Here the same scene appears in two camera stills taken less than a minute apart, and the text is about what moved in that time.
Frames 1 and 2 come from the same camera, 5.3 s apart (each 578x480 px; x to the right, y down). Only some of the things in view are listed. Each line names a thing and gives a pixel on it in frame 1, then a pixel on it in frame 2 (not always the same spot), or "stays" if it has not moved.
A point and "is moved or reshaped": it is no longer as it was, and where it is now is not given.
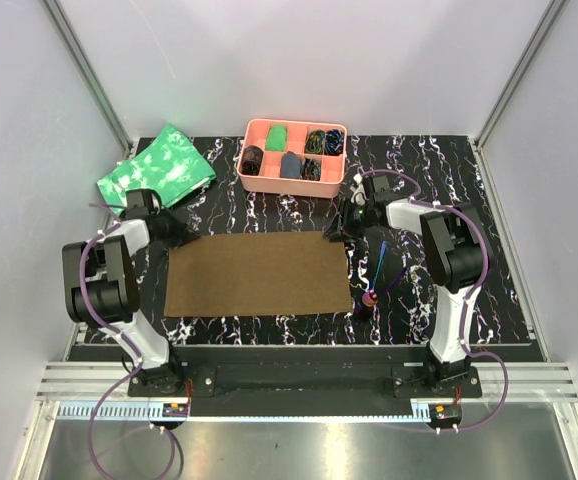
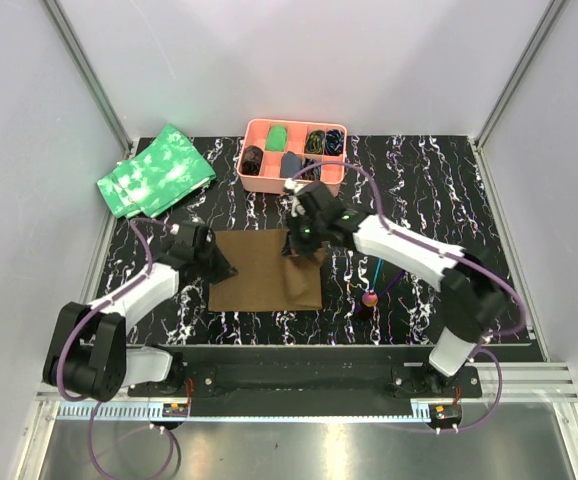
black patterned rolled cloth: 310,170 stays
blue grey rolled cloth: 290,165 stays
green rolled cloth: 276,138 stays
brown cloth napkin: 257,274 is moved or reshaped
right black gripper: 349,231 → 300,247
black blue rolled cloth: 334,142 stays
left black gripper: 181,235 → 226,271
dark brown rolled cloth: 251,160 stays
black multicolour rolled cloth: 314,142 stays
